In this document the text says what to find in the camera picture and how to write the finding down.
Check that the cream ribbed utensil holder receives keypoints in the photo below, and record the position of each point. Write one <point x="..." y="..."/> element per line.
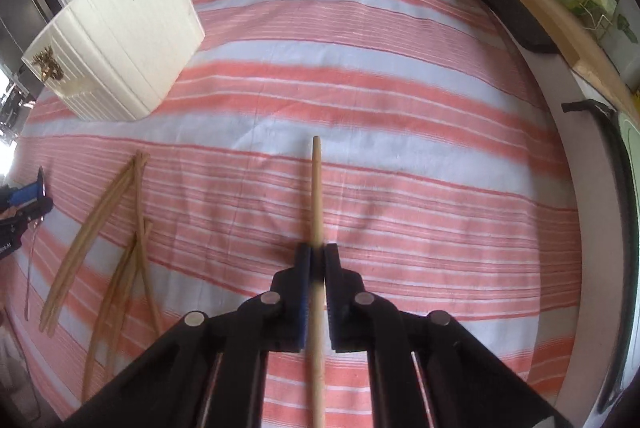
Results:
<point x="125" y="33"/>

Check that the black oblong object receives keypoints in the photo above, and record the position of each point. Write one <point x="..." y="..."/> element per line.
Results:
<point x="505" y="8"/>

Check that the pile of wooden chopsticks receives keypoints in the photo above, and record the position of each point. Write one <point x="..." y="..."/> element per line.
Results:
<point x="75" y="265"/>

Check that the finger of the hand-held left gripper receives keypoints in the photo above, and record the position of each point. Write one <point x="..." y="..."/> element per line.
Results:
<point x="27" y="194"/>
<point x="35" y="211"/>

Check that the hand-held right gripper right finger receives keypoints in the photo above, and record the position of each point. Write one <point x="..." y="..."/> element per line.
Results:
<point x="333" y="295"/>

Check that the long wooden chopstick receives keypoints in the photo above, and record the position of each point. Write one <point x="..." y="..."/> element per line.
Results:
<point x="316" y="198"/>

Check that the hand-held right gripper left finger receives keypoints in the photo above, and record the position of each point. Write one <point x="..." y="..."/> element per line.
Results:
<point x="303" y="293"/>

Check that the black curved frame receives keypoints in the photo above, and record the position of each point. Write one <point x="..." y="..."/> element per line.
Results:
<point x="617" y="188"/>

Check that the pink white striped cloth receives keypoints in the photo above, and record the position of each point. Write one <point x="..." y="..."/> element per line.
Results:
<point x="400" y="133"/>

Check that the metal spoon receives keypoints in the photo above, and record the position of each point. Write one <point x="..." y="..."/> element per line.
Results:
<point x="28" y="278"/>

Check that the wooden cutting board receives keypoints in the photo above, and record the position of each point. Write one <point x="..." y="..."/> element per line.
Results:
<point x="565" y="28"/>

